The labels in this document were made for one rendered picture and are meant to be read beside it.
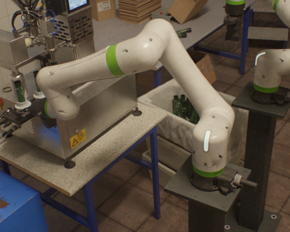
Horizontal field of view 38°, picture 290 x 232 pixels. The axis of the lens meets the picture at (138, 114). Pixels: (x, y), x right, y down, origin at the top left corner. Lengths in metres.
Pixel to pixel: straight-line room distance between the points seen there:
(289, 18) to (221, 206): 0.77
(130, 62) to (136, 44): 0.06
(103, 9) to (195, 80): 2.26
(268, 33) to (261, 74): 2.80
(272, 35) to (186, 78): 3.30
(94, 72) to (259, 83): 0.92
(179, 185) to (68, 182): 0.57
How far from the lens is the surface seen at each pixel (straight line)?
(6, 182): 2.34
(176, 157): 2.72
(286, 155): 3.39
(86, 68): 1.55
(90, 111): 2.09
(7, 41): 2.01
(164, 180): 2.95
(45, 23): 1.96
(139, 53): 1.42
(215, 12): 3.86
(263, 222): 2.83
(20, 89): 1.95
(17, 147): 2.31
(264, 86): 2.15
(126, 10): 3.71
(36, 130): 2.12
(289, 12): 1.78
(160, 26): 1.56
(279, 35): 4.87
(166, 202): 2.92
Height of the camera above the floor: 2.05
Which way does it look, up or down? 33 degrees down
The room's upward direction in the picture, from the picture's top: 4 degrees counter-clockwise
